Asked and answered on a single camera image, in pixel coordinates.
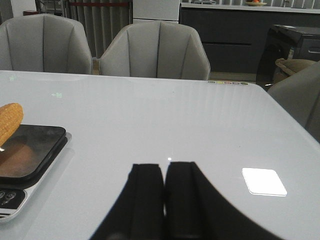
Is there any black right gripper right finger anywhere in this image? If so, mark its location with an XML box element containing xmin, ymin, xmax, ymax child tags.
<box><xmin>165</xmin><ymin>162</ymin><xmax>279</xmax><ymax>240</ymax></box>

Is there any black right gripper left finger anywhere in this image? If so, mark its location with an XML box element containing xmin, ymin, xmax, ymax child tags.
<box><xmin>90</xmin><ymin>163</ymin><xmax>164</xmax><ymax>240</ymax></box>

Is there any orange corn cob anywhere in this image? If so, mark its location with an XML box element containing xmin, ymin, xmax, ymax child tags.
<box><xmin>0</xmin><ymin>103</ymin><xmax>24</xmax><ymax>147</ymax></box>

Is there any black silver electronic scale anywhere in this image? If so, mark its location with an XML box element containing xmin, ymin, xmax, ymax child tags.
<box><xmin>0</xmin><ymin>124</ymin><xmax>72</xmax><ymax>223</ymax></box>

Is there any grey side chair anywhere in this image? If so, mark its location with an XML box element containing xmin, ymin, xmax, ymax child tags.
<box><xmin>268</xmin><ymin>61</ymin><xmax>320</xmax><ymax>141</ymax></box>

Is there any right grey upholstered chair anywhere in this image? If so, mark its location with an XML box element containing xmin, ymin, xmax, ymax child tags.
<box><xmin>99</xmin><ymin>20</ymin><xmax>211</xmax><ymax>81</ymax></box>

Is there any grey upholstered chair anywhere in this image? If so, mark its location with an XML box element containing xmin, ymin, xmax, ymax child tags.
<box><xmin>0</xmin><ymin>13</ymin><xmax>93</xmax><ymax>75</ymax></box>
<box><xmin>99</xmin><ymin>20</ymin><xmax>211</xmax><ymax>81</ymax></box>

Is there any tan cushion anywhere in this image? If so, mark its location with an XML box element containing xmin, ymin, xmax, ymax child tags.
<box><xmin>275</xmin><ymin>58</ymin><xmax>316</xmax><ymax>76</ymax></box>

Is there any dark grey counter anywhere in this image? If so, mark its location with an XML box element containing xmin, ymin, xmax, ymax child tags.
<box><xmin>179</xmin><ymin>3</ymin><xmax>320</xmax><ymax>74</ymax></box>

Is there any dark glossy appliance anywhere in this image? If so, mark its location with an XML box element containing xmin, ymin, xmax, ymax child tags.
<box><xmin>256</xmin><ymin>24</ymin><xmax>320</xmax><ymax>90</ymax></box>

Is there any left grey upholstered chair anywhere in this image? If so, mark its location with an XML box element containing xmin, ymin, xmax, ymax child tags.
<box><xmin>0</xmin><ymin>13</ymin><xmax>93</xmax><ymax>75</ymax></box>

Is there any white cabinet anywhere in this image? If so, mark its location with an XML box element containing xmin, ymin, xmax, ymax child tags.
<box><xmin>132</xmin><ymin>0</ymin><xmax>181</xmax><ymax>24</ymax></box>

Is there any fruit bowl on counter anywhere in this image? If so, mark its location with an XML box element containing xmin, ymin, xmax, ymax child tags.
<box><xmin>245</xmin><ymin>0</ymin><xmax>268</xmax><ymax>7</ymax></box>

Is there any red barrier tape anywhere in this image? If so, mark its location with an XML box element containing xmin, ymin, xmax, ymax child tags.
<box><xmin>68</xmin><ymin>1</ymin><xmax>129</xmax><ymax>7</ymax></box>

